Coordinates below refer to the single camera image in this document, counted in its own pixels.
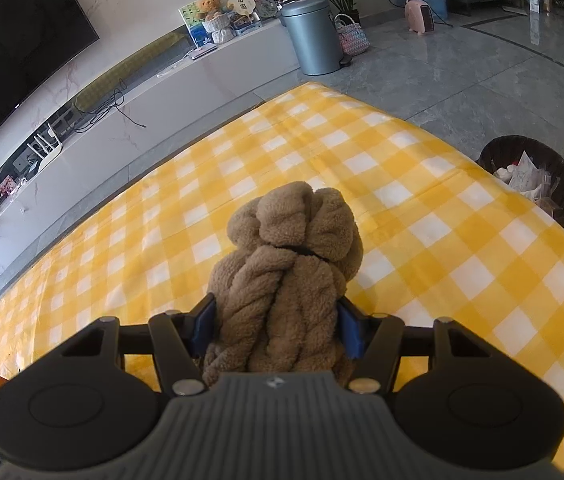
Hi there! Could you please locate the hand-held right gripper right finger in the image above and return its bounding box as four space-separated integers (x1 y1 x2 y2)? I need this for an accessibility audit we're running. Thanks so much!
337 297 494 396

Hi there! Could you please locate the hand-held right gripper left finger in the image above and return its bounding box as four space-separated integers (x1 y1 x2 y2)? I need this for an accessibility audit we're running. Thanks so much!
60 292 219 397

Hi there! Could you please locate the brown braided plush rope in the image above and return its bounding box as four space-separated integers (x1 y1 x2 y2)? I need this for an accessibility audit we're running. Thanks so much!
201 181 365 389

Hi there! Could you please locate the yellow checkered tablecloth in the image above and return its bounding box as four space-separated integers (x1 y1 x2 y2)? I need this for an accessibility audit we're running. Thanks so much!
0 81 564 472

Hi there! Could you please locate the white marble television cabinet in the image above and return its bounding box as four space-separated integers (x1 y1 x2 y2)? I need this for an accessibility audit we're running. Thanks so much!
0 17 303 312

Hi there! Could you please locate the white router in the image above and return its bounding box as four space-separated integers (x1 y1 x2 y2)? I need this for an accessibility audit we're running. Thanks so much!
29 122 64 161

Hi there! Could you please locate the flat book on cabinet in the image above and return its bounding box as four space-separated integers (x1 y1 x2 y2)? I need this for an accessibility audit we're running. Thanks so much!
189 42 218 61

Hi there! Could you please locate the woven basket bag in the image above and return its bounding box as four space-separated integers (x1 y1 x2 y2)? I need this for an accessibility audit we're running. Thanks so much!
334 13 371 56

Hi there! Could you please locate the grey metal trash can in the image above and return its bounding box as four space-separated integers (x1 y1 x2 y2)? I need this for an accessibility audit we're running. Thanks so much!
280 0 343 77

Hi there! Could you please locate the green picture board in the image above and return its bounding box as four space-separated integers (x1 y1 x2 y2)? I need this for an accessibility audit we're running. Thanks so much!
178 0 253 51

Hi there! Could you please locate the brown teddy bear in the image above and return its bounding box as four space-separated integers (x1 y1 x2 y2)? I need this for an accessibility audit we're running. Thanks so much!
198 0 224 22

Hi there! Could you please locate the pink space heater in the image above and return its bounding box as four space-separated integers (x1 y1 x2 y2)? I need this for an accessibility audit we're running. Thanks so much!
404 0 437 36

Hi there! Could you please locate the black cable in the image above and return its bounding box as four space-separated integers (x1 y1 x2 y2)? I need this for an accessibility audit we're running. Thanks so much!
74 77 148 134

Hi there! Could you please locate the black wall television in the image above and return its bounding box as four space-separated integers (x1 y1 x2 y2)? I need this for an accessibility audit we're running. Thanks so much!
0 0 100 170

